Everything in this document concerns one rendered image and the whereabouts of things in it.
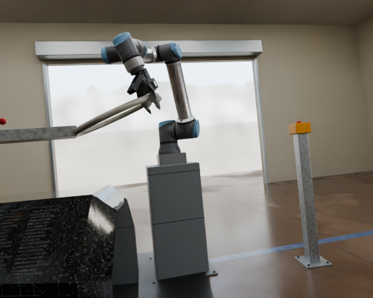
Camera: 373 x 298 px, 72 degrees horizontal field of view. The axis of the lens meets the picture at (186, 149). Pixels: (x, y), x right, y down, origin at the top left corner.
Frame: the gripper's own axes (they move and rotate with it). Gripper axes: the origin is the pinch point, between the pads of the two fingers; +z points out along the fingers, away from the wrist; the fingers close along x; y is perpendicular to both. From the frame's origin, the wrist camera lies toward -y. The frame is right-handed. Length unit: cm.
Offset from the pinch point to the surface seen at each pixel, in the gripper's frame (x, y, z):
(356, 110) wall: -65, 713, 217
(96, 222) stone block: 10, -48, 29
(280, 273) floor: 1, 50, 142
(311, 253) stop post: -17, 74, 147
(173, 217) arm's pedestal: 55, 34, 76
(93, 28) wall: 335, 367, -234
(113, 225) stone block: 9, -42, 34
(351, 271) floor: -40, 69, 158
